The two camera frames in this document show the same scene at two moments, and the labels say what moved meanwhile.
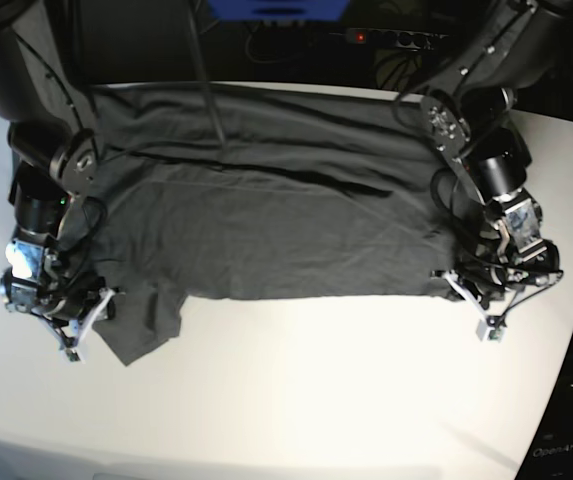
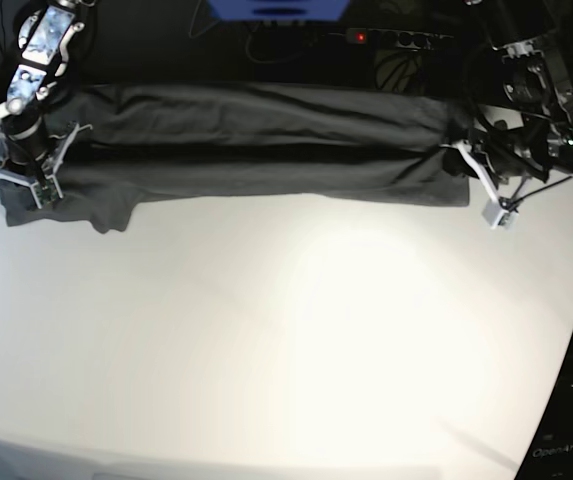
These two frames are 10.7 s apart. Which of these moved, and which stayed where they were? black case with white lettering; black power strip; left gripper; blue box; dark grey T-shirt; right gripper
Moved: dark grey T-shirt; left gripper; right gripper
Stayed: blue box; black case with white lettering; black power strip
